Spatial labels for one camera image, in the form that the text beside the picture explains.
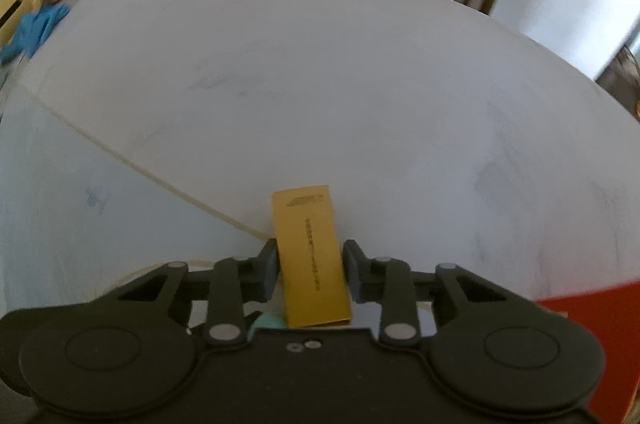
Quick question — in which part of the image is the yellow tissue box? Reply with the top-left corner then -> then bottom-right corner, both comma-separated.
0,0 -> 44,48

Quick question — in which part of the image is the small teal object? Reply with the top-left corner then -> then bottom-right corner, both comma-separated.
251,313 -> 289,331

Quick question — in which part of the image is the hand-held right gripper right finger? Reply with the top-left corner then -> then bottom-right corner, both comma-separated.
342,240 -> 540,348

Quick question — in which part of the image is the red white cardboard box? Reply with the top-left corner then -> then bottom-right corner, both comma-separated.
534,276 -> 640,424

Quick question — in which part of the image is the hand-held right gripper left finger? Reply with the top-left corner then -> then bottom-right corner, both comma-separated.
114,238 -> 279,348

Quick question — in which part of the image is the yellow sponge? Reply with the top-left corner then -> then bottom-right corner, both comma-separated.
271,185 -> 353,329

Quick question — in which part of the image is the blue cloth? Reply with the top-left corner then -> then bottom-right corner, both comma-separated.
0,4 -> 72,65

